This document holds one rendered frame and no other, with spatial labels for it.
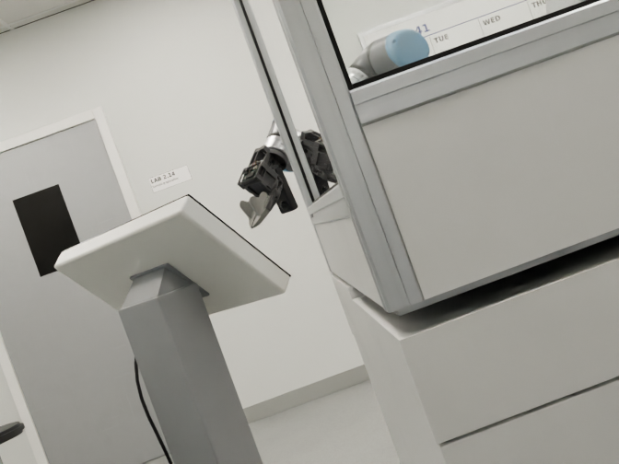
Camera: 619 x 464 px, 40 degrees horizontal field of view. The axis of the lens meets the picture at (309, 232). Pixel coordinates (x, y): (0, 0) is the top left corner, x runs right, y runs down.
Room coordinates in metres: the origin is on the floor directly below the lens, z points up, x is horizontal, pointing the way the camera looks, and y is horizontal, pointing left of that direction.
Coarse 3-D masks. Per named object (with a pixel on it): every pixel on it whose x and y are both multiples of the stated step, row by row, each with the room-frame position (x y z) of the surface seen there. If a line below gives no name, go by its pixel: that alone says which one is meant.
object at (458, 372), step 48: (336, 288) 1.78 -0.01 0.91; (480, 288) 1.01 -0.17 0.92; (528, 288) 0.89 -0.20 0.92; (576, 288) 0.87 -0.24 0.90; (384, 336) 1.02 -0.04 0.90; (432, 336) 0.87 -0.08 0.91; (480, 336) 0.87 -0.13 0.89; (528, 336) 0.87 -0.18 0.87; (576, 336) 0.87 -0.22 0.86; (432, 384) 0.87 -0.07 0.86; (480, 384) 0.87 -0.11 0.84; (528, 384) 0.87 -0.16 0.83; (576, 384) 0.87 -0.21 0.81; (432, 432) 0.87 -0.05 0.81
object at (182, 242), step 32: (128, 224) 1.85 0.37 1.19; (160, 224) 1.74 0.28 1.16; (192, 224) 1.71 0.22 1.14; (224, 224) 1.76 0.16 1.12; (64, 256) 2.02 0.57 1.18; (96, 256) 1.93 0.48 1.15; (128, 256) 1.88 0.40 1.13; (160, 256) 1.85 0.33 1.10; (192, 256) 1.81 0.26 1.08; (224, 256) 1.77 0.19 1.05; (256, 256) 1.80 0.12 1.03; (96, 288) 2.06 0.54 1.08; (128, 288) 2.01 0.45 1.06; (160, 288) 1.84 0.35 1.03; (224, 288) 1.88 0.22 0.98; (256, 288) 1.85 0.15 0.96
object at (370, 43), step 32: (352, 0) 0.88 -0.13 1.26; (384, 0) 0.89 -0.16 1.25; (416, 0) 0.89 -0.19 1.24; (448, 0) 0.89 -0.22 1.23; (480, 0) 0.89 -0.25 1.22; (512, 0) 0.89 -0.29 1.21; (544, 0) 0.89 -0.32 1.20; (576, 0) 0.89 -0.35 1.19; (352, 32) 0.88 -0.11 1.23; (384, 32) 0.89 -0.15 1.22; (416, 32) 0.89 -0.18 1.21; (448, 32) 0.89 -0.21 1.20; (480, 32) 0.89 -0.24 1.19; (352, 64) 0.88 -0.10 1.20; (384, 64) 0.89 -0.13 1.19
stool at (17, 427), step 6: (0, 426) 4.15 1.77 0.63; (6, 426) 4.05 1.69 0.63; (12, 426) 3.97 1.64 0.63; (18, 426) 4.01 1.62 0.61; (24, 426) 4.06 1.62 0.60; (0, 432) 3.92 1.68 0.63; (6, 432) 3.93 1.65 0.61; (12, 432) 3.94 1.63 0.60; (18, 432) 4.00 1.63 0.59; (0, 438) 3.89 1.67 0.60; (6, 438) 3.92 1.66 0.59; (0, 444) 3.90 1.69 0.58; (0, 462) 4.01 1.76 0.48
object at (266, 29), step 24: (240, 0) 1.76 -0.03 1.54; (264, 0) 1.19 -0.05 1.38; (264, 24) 1.35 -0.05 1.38; (264, 48) 1.56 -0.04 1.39; (288, 48) 1.10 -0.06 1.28; (288, 72) 1.23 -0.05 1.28; (288, 96) 1.40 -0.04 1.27; (288, 120) 1.62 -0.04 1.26; (312, 120) 1.13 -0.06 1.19; (312, 144) 1.27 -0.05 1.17; (312, 168) 1.45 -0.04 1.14; (312, 192) 1.70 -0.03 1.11
